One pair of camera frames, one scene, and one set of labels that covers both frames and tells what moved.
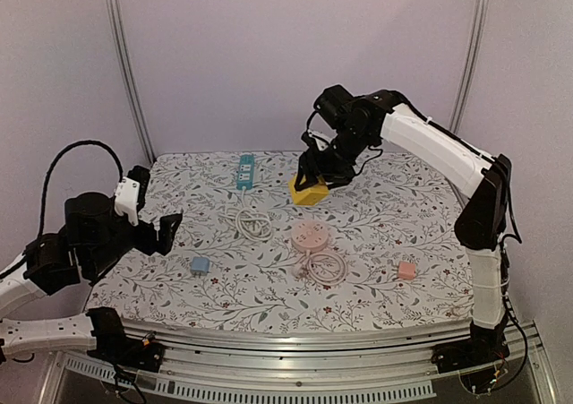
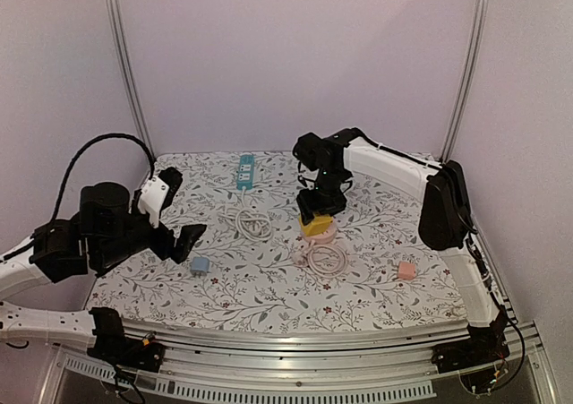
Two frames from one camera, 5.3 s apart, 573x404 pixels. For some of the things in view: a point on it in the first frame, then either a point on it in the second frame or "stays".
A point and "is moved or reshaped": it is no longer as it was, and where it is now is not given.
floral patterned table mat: (382, 253) stays
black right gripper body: (323, 163) to (320, 203)
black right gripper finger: (309, 167) to (307, 210)
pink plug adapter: (406, 270) stays
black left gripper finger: (166, 232) to (185, 241)
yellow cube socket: (308, 196) is moved or reshaped
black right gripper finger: (337, 176) to (331, 210)
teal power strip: (246, 172) stays
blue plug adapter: (200, 264) stays
